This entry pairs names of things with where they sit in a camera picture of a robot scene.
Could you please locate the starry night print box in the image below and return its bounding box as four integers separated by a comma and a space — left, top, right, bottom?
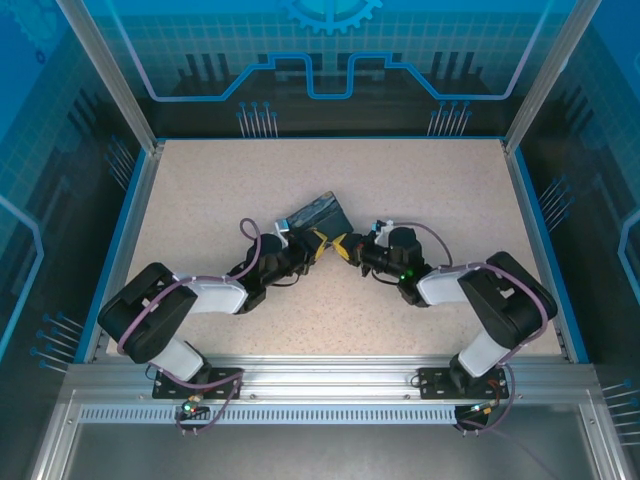
283, 191, 356, 242

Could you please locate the small LED circuit board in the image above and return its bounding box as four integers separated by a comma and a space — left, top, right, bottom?
457, 398, 502, 426
174, 397, 209, 422

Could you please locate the metal shelf tray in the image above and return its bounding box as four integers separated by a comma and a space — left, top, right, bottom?
27, 389, 640, 480

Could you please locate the blue edge strip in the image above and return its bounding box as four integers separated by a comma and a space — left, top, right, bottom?
73, 148, 149, 365
513, 148, 592, 365

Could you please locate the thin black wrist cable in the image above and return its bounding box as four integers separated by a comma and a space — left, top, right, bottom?
269, 272, 304, 290
362, 267, 402, 287

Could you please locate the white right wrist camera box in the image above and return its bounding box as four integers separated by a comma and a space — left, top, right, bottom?
368, 217, 397, 246

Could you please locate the aluminium front rail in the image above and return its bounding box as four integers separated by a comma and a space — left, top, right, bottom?
64, 355, 599, 407

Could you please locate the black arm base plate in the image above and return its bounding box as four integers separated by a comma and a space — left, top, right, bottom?
416, 365, 507, 401
151, 367, 247, 401

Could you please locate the aluminium side rail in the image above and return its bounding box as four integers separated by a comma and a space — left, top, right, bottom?
501, 139, 572, 362
81, 142, 167, 364

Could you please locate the slotted grey cable duct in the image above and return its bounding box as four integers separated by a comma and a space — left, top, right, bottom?
78, 405, 465, 426

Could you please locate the aluminium frame post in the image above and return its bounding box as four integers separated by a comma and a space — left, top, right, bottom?
55, 0, 167, 154
501, 0, 602, 154

